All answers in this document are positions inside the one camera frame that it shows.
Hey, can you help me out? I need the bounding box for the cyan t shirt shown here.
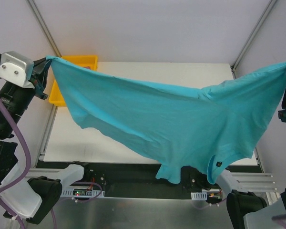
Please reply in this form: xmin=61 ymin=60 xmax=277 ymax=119
xmin=47 ymin=56 xmax=286 ymax=184

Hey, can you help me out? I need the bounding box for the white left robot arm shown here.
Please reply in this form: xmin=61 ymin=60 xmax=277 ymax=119
xmin=0 ymin=52 xmax=91 ymax=228

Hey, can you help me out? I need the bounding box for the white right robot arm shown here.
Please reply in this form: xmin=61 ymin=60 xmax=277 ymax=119
xmin=205 ymin=170 xmax=286 ymax=229

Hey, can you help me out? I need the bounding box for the yellow plastic bin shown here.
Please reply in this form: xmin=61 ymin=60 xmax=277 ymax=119
xmin=49 ymin=55 xmax=98 ymax=107

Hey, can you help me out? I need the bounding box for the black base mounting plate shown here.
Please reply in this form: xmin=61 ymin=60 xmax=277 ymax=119
xmin=35 ymin=162 xmax=233 ymax=200

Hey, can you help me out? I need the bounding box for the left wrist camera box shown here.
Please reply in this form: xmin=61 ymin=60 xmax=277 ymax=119
xmin=0 ymin=51 xmax=34 ymax=89

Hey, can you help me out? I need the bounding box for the left aluminium corner post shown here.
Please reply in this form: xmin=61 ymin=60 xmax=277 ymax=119
xmin=26 ymin=0 xmax=61 ymax=57

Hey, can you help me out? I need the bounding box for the aluminium corner post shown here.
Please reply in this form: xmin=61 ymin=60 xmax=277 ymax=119
xmin=231 ymin=0 xmax=278 ymax=73
xmin=26 ymin=0 xmax=61 ymax=57

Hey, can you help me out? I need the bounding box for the aluminium front rail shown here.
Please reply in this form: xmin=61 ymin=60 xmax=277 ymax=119
xmin=25 ymin=168 xmax=278 ymax=193

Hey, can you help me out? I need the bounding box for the right aluminium corner post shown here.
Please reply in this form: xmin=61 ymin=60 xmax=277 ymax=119
xmin=231 ymin=0 xmax=278 ymax=73

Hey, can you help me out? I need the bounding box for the right white cable duct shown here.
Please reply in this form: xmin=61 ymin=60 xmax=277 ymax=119
xmin=191 ymin=191 xmax=207 ymax=201

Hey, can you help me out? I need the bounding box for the left grey cable duct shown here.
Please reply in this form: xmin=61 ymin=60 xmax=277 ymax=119
xmin=61 ymin=188 xmax=105 ymax=198

